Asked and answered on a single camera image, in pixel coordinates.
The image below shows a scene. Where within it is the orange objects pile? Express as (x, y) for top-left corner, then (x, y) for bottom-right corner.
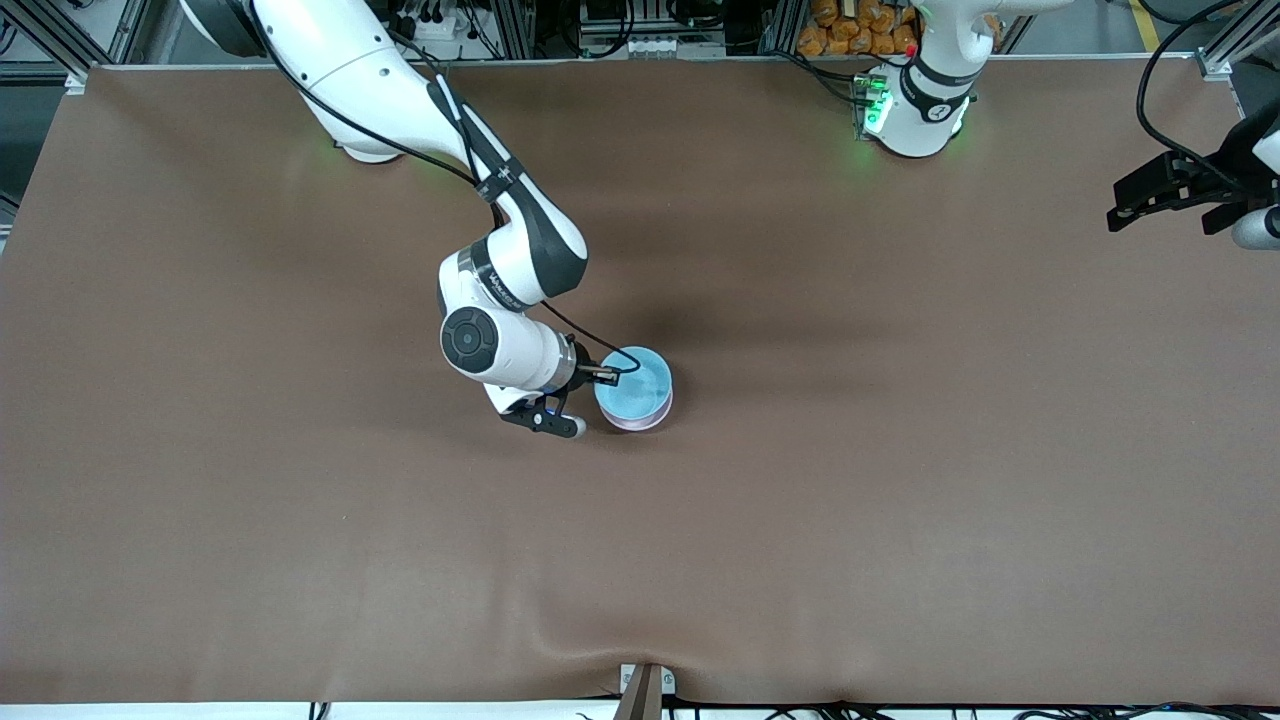
(796, 0), (921, 59)

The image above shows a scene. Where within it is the aluminium frame strut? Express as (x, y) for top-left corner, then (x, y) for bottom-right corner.
(1194, 0), (1280, 83)
(0, 0), (153, 97)

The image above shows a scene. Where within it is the brown table cloth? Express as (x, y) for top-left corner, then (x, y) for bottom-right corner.
(0, 58), (1280, 707)

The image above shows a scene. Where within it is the pink bowl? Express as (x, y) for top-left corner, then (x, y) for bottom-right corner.
(599, 392), (675, 433)

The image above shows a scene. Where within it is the white power strip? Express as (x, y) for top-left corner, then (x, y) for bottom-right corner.
(393, 6), (473, 43)

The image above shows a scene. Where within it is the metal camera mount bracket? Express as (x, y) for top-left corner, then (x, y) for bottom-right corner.
(614, 662), (677, 720)

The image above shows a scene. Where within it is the blue bowl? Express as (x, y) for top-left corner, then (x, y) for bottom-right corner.
(594, 346), (674, 422)

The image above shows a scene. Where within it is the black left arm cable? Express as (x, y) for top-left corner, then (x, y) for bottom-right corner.
(1136, 0), (1247, 177)

